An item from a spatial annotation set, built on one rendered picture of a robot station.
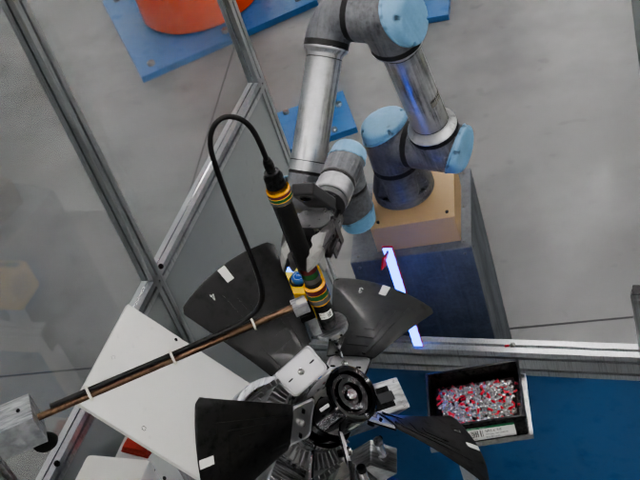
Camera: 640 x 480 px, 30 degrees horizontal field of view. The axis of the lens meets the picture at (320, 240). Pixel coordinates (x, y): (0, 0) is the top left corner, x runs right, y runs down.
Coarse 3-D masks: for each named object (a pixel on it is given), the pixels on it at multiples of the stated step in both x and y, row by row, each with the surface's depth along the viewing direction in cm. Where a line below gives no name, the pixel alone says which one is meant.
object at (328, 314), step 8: (264, 160) 207; (272, 168) 207; (264, 176) 209; (272, 176) 208; (280, 176) 208; (272, 184) 208; (280, 184) 209; (328, 304) 229; (320, 312) 229; (328, 312) 229; (320, 320) 231; (328, 320) 231; (336, 320) 233; (328, 328) 232
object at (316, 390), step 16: (336, 368) 232; (352, 368) 234; (320, 384) 231; (336, 384) 231; (352, 384) 233; (368, 384) 234; (320, 400) 229; (336, 400) 229; (352, 400) 231; (368, 400) 233; (320, 416) 230; (336, 416) 228; (352, 416) 228; (368, 416) 230; (320, 432) 235; (336, 432) 232; (320, 448) 235
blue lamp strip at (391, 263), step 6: (384, 252) 266; (390, 252) 265; (390, 258) 266; (390, 264) 268; (396, 264) 267; (390, 270) 269; (396, 270) 269; (396, 276) 270; (396, 282) 271; (402, 282) 271; (396, 288) 273; (402, 288) 272; (414, 330) 281; (414, 336) 283; (414, 342) 284; (420, 342) 284
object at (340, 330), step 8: (304, 296) 229; (296, 304) 228; (304, 304) 227; (296, 312) 227; (304, 312) 228; (312, 312) 228; (336, 312) 235; (304, 320) 228; (312, 320) 230; (344, 320) 233; (312, 328) 231; (320, 328) 234; (336, 328) 232; (344, 328) 232; (320, 336) 232; (328, 336) 231; (336, 336) 231
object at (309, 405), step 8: (312, 400) 229; (296, 408) 226; (304, 408) 228; (312, 408) 230; (296, 416) 227; (304, 416) 229; (296, 424) 228; (296, 432) 229; (304, 432) 231; (296, 440) 230
